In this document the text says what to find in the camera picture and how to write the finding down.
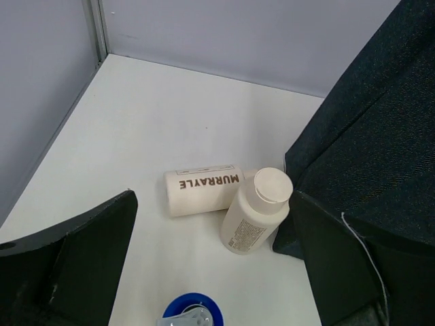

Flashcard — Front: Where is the cream MURRAYLE bottle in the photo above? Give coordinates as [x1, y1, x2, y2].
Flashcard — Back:
[164, 164, 258, 217]

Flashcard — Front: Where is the dark denim canvas bag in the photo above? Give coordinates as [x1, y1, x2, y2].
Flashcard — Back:
[273, 0, 435, 262]

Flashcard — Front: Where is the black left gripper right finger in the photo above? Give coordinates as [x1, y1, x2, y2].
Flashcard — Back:
[290, 192, 434, 325]

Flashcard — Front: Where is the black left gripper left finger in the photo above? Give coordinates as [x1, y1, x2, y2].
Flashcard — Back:
[1, 190, 138, 325]

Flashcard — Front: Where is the grey aluminium corner post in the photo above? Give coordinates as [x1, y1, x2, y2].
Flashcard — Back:
[82, 0, 110, 66]

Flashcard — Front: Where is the cream bottle with flip cap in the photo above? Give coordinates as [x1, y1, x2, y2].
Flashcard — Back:
[220, 167, 293, 255]

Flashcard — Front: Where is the orange bottle with blue cap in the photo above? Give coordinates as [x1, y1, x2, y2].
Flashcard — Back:
[156, 292, 224, 326]

